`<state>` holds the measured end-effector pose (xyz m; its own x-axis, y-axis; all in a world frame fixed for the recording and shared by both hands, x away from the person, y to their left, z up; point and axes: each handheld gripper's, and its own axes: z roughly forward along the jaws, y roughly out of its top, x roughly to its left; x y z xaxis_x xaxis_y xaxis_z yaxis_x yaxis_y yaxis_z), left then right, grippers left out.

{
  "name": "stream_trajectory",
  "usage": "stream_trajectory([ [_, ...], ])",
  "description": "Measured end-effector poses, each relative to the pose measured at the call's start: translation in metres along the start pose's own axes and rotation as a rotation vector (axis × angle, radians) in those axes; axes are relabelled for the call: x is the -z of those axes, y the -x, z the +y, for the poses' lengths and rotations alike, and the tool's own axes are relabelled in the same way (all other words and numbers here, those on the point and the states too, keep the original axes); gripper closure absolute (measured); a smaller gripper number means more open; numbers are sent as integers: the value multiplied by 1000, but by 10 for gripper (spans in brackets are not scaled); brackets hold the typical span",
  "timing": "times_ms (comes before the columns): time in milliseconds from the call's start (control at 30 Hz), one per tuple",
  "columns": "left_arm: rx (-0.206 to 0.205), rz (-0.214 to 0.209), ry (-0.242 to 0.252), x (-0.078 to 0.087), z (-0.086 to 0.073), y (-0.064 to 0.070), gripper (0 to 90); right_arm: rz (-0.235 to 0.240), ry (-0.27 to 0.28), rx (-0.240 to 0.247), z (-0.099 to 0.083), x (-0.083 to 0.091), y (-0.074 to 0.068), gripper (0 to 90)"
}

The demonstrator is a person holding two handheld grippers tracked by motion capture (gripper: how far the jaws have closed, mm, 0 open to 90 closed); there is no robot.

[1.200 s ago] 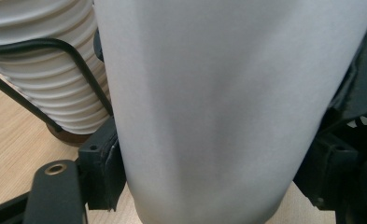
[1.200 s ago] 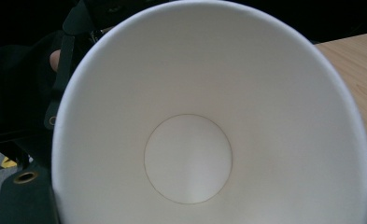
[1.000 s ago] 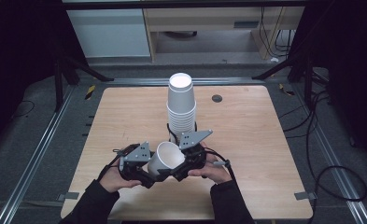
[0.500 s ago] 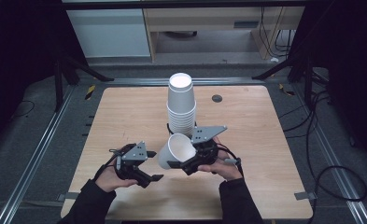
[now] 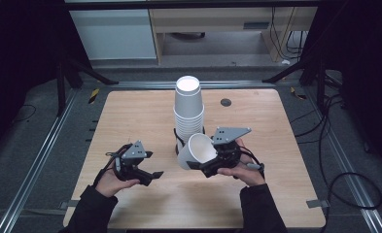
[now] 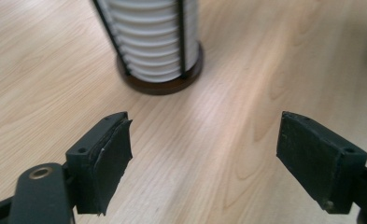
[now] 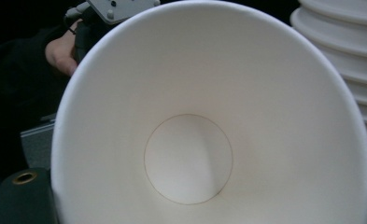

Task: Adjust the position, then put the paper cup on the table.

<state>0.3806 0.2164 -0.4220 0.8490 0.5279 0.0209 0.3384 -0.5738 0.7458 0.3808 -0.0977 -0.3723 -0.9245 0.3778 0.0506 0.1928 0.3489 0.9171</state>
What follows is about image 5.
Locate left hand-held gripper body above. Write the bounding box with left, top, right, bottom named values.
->
left=114, top=140, right=148, bottom=182

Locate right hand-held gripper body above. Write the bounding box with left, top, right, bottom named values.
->
left=211, top=126, right=253, bottom=169

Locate single white paper cup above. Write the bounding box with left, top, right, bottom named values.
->
left=177, top=132, right=219, bottom=171

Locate black cup holder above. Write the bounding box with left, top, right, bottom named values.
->
left=173, top=126, right=206, bottom=156

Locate stack of white paper cups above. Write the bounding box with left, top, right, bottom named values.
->
left=173, top=75, right=205, bottom=153

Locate person's left hand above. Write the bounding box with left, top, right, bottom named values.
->
left=95, top=168, right=141, bottom=198

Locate person's right hand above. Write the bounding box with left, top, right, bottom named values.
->
left=217, top=138, right=266, bottom=187

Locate grey tape piece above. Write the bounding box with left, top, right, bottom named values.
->
left=305, top=199, right=330, bottom=209
left=59, top=200, right=80, bottom=211

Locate yellow black tape strip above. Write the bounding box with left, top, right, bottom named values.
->
left=290, top=86, right=308, bottom=101
left=87, top=87, right=100, bottom=105

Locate black metal stand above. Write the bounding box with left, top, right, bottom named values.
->
left=55, top=54, right=120, bottom=117
left=261, top=57, right=328, bottom=113

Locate white cabinet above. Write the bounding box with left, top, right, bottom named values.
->
left=69, top=9, right=157, bottom=61

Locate light wooden desk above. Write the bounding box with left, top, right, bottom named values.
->
left=149, top=7, right=318, bottom=64

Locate dark curtain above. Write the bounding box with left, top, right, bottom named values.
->
left=0, top=0, right=92, bottom=156
left=303, top=0, right=382, bottom=179

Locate left hand-held gripper cable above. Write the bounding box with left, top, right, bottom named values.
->
left=92, top=144, right=129, bottom=187

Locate hand-held gripper cable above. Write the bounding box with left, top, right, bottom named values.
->
left=239, top=146, right=266, bottom=180
left=92, top=144, right=129, bottom=187

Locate right hand-held gripper cable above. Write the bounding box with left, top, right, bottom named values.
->
left=239, top=146, right=266, bottom=180

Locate aluminium floor rail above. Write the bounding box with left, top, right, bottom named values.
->
left=303, top=86, right=382, bottom=233
left=0, top=88, right=80, bottom=233

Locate thin black floor cable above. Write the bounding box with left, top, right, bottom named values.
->
left=13, top=104, right=37, bottom=123

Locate bundle of black desk cables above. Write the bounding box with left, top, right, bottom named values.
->
left=269, top=7, right=309, bottom=61

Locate black floor cable loop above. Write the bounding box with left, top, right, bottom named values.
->
left=289, top=93, right=382, bottom=233

